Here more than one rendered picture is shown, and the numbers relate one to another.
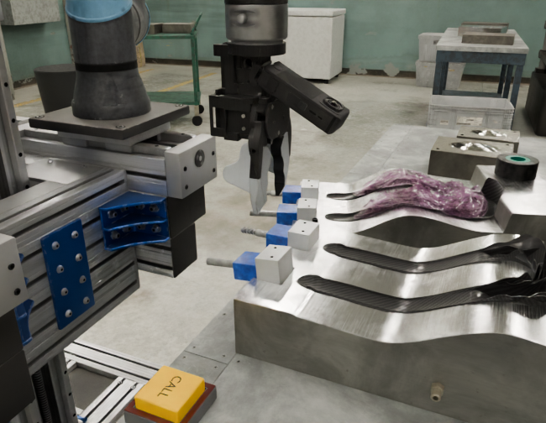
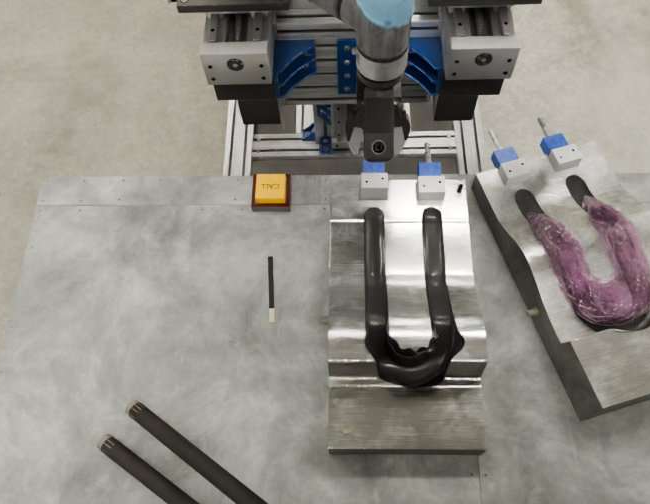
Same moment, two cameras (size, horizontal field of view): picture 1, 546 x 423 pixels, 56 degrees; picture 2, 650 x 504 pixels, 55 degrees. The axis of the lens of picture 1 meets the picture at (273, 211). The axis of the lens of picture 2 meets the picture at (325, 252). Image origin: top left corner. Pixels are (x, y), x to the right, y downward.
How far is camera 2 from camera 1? 93 cm
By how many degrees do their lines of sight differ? 60
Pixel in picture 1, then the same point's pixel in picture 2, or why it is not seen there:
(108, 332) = (536, 82)
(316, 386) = (323, 258)
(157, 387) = (267, 180)
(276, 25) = (370, 72)
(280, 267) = (365, 191)
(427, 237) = (527, 282)
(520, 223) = (570, 353)
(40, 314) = (326, 78)
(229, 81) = not seen: hidden behind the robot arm
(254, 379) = (313, 223)
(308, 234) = (420, 191)
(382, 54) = not seen: outside the picture
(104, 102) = not seen: outside the picture
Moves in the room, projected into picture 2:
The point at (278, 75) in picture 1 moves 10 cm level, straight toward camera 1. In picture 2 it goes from (367, 99) to (306, 121)
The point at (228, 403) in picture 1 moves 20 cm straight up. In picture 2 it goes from (289, 218) to (279, 164)
